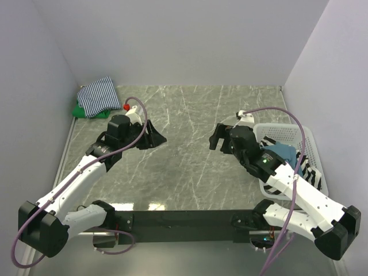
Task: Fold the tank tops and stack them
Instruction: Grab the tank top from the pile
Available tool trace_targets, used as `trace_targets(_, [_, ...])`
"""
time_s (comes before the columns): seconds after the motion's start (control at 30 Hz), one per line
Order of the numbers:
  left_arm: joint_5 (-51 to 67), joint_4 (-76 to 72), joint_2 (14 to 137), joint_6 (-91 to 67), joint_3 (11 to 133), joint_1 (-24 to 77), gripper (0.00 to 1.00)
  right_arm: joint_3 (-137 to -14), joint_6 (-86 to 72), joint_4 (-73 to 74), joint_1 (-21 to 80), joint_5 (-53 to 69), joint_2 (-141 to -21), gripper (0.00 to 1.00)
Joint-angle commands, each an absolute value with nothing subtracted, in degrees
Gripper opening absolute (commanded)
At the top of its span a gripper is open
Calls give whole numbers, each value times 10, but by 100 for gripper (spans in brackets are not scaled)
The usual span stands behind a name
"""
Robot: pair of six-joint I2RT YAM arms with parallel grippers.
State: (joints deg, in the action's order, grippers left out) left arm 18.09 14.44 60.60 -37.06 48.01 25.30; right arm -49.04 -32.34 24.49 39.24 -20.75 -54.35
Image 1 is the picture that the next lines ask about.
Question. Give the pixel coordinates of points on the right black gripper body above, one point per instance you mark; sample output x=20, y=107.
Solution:
x=242, y=158

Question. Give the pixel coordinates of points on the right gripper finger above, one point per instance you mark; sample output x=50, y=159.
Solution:
x=226, y=147
x=221, y=132

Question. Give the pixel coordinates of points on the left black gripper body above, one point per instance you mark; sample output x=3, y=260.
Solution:
x=136, y=131

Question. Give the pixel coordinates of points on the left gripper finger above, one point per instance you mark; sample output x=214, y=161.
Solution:
x=143, y=143
x=155, y=139

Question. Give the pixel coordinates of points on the teal blue tank top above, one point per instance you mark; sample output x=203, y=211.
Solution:
x=286, y=152

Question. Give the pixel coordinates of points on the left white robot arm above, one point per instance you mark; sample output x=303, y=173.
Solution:
x=47, y=225

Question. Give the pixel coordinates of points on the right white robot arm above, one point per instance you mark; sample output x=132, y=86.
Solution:
x=330, y=225

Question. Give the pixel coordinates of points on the blue white striped folded top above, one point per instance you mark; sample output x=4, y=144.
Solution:
x=97, y=97

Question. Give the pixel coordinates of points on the white plastic laundry basket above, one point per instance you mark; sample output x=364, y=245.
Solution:
x=290, y=134

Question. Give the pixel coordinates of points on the black white striped top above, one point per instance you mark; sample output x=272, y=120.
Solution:
x=309, y=172

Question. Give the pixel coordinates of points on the black base crossbar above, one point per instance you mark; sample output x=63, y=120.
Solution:
x=187, y=225

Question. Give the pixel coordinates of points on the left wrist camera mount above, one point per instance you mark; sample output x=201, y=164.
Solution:
x=134, y=114

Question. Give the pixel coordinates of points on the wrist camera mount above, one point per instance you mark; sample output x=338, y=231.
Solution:
x=134, y=114
x=244, y=119

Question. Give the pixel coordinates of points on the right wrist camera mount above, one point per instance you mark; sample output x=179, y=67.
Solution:
x=244, y=119

